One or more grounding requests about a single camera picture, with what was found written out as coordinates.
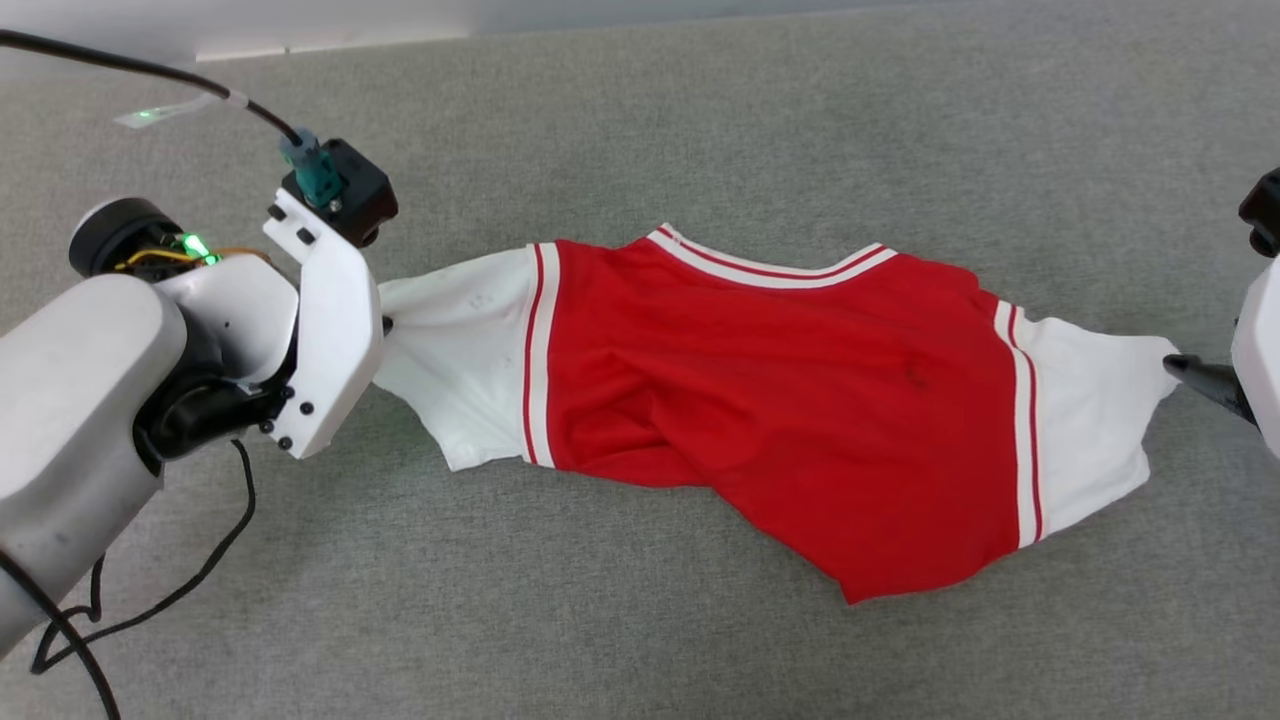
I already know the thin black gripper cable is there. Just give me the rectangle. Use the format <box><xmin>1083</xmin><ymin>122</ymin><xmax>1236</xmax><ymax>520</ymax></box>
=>
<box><xmin>30</xmin><ymin>438</ymin><xmax>257</xmax><ymax>677</ymax></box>

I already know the black cable with teal plug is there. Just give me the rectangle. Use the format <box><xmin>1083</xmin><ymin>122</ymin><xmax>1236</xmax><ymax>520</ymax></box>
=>
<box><xmin>0</xmin><ymin>28</ymin><xmax>347</xmax><ymax>212</ymax></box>

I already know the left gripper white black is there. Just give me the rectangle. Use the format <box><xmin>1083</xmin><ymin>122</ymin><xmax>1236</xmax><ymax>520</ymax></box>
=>
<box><xmin>68</xmin><ymin>188</ymin><xmax>388</xmax><ymax>461</ymax></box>

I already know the red and white shirt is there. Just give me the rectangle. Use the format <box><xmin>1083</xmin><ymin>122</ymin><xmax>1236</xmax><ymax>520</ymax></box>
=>
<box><xmin>372</xmin><ymin>224</ymin><xmax>1184</xmax><ymax>607</ymax></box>

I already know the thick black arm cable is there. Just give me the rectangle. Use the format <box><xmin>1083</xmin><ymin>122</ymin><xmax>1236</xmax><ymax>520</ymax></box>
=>
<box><xmin>0</xmin><ymin>552</ymin><xmax>121</xmax><ymax>720</ymax></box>

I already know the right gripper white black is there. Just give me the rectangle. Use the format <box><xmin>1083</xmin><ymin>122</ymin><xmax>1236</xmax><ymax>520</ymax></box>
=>
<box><xmin>1162</xmin><ymin>254</ymin><xmax>1280</xmax><ymax>461</ymax></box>

